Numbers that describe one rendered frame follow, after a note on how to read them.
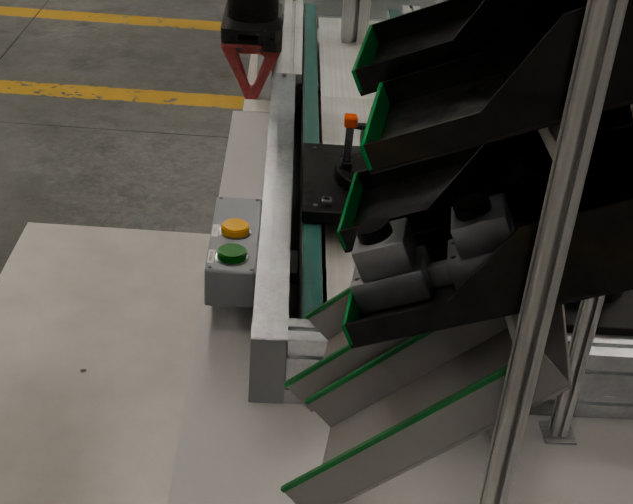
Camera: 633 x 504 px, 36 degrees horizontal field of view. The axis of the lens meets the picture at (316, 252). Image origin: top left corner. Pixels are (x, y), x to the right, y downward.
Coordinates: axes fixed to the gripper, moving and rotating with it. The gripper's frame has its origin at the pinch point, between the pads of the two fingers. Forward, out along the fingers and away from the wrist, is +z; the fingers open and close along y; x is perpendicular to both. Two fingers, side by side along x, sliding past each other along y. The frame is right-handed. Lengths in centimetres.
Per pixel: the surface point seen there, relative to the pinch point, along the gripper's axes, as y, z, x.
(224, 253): 5.9, 25.9, 3.4
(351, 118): 30.4, 15.9, -14.1
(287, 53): 89, 27, -4
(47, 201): 191, 122, 78
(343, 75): 90, 32, -16
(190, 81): 310, 122, 40
